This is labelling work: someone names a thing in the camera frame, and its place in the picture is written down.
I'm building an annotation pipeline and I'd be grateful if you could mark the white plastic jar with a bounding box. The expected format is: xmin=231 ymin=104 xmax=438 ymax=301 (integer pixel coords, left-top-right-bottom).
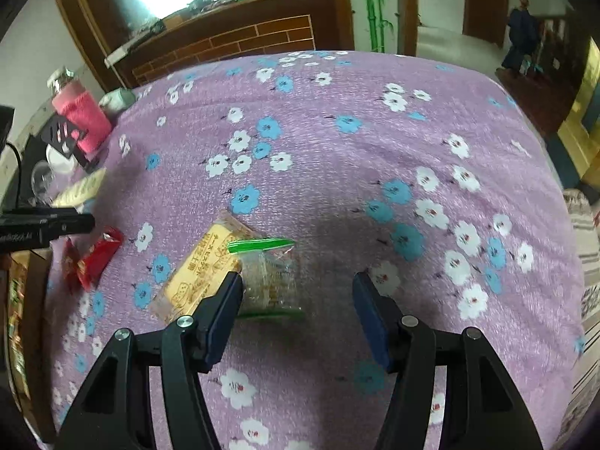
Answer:
xmin=46 ymin=144 xmax=78 ymax=176

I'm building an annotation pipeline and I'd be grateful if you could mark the red twisted snack packet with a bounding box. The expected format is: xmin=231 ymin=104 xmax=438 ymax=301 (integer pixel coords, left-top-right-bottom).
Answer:
xmin=61 ymin=228 xmax=125 ymax=294

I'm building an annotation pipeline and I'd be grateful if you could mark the cream long snack bar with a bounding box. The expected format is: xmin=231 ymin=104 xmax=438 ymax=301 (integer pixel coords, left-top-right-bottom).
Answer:
xmin=52 ymin=168 xmax=107 ymax=208

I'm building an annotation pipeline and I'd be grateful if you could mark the purple floral tablecloth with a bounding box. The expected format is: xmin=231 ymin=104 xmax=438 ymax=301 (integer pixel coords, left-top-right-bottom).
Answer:
xmin=47 ymin=52 xmax=583 ymax=449

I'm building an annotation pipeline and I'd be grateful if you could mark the person in dark clothes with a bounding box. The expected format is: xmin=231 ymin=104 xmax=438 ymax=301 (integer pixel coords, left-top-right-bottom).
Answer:
xmin=501 ymin=0 xmax=540 ymax=77

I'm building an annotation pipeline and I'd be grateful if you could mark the striped patterned cushion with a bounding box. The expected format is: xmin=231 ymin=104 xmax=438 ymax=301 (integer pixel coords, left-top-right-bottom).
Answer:
xmin=554 ymin=189 xmax=599 ymax=449

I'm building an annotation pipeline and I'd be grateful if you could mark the clear green-edged snack packet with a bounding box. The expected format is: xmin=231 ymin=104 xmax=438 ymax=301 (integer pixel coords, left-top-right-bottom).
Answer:
xmin=228 ymin=238 xmax=303 ymax=319

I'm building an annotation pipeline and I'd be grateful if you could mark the cardboard box tray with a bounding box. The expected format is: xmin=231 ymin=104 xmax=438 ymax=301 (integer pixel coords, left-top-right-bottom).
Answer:
xmin=1 ymin=251 xmax=57 ymax=444

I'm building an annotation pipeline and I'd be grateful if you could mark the pale green small bottle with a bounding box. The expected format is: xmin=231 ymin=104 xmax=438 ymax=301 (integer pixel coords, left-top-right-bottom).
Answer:
xmin=99 ymin=87 xmax=136 ymax=120

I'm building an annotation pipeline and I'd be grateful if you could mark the brown wooden door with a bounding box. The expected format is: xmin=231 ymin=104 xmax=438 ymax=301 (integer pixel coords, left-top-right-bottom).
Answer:
xmin=463 ymin=0 xmax=509 ymax=48

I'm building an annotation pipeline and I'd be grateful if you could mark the wooden brick counter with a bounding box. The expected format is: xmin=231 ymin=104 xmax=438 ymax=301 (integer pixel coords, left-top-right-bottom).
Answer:
xmin=116 ymin=0 xmax=354 ymax=87

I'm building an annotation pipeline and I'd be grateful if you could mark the yellow biscuit packet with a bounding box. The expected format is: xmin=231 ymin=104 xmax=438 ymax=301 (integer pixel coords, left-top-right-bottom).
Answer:
xmin=150 ymin=211 xmax=260 ymax=324

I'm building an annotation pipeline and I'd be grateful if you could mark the pink sleeved glass jar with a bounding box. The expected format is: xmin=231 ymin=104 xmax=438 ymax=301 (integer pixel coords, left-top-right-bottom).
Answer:
xmin=47 ymin=66 xmax=112 ymax=155

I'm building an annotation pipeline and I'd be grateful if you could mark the black cable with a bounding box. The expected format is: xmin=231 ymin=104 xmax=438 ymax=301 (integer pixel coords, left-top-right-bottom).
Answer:
xmin=2 ymin=140 xmax=25 ymax=212

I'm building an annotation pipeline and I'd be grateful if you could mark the clear glass cup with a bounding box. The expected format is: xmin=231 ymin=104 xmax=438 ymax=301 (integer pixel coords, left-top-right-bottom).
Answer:
xmin=30 ymin=160 xmax=56 ymax=205

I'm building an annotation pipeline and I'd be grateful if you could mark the black patterned card stand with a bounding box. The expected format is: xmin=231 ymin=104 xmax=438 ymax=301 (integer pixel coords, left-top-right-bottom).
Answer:
xmin=40 ymin=114 xmax=95 ymax=173

